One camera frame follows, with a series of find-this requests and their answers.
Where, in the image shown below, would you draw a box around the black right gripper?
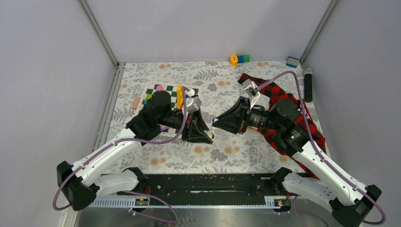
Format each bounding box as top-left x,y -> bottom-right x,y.
212,96 -> 283,134

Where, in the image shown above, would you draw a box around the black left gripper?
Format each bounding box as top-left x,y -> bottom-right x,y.
159,108 -> 215,144

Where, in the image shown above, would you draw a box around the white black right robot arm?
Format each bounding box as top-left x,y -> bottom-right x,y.
212,97 -> 381,227

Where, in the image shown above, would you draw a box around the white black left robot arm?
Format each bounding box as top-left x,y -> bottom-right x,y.
52,90 -> 214,211

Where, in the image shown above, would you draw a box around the floral patterned table mat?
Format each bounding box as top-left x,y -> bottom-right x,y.
107,61 -> 302,174

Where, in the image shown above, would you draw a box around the red black plaid sleeve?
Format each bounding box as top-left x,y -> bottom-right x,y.
238,73 -> 327,179

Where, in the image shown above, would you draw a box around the yellow toy block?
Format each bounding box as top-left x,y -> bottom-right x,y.
176,84 -> 183,110

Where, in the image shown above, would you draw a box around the green white checkered board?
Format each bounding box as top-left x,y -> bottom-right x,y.
137,82 -> 199,137

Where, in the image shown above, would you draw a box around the pink cylindrical toy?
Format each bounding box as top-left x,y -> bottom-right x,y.
156,85 -> 164,91

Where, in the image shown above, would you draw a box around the yellow blue green toy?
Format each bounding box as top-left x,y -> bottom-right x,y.
229,55 -> 250,66

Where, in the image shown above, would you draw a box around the stacked colourful toy bricks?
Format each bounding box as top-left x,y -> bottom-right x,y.
143,94 -> 152,105

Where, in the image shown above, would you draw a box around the wooden block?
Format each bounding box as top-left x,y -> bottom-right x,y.
131,96 -> 140,110

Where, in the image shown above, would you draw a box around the blue white toy brick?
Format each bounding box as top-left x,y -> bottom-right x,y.
286,56 -> 299,68

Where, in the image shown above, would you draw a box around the black power strip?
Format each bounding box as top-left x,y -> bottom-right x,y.
304,68 -> 313,103

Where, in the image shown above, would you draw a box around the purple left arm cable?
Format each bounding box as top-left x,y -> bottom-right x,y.
52,86 -> 190,211

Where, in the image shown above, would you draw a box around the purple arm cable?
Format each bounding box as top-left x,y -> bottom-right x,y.
52,86 -> 190,211
255,70 -> 386,226

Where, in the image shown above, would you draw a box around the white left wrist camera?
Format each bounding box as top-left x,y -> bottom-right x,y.
185,90 -> 202,113

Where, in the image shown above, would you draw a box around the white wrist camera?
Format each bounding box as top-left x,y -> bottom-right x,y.
242,79 -> 261,108
185,90 -> 202,113

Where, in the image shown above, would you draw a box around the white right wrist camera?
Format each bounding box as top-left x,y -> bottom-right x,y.
242,79 -> 261,108

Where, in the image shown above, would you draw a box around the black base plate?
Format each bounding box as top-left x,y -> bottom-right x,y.
133,173 -> 291,206

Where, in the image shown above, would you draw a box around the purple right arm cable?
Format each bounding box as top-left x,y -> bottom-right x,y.
255,70 -> 386,226

